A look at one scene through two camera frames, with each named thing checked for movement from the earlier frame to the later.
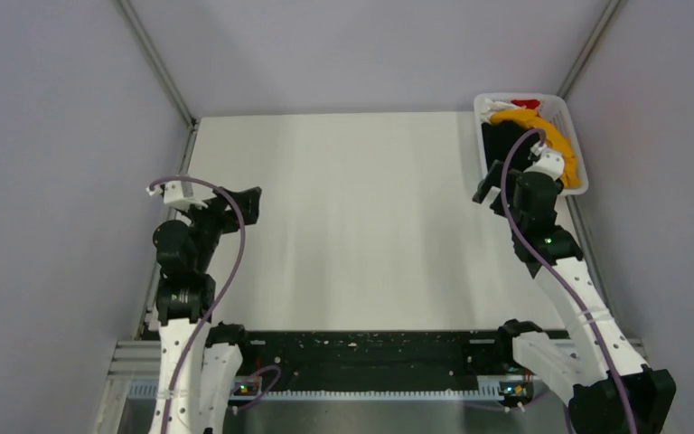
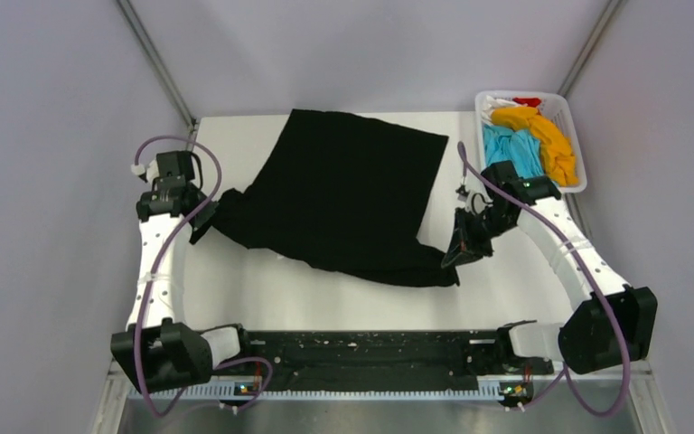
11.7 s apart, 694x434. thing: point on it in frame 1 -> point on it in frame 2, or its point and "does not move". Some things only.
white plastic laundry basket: (557, 112) does not move
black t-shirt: (499, 137) -> (343, 194)
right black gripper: (485, 185) -> (467, 248)
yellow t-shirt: (555, 140) does not move
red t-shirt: (531, 104) does not move
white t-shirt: (489, 107) does not move
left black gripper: (217, 207) -> (204, 215)
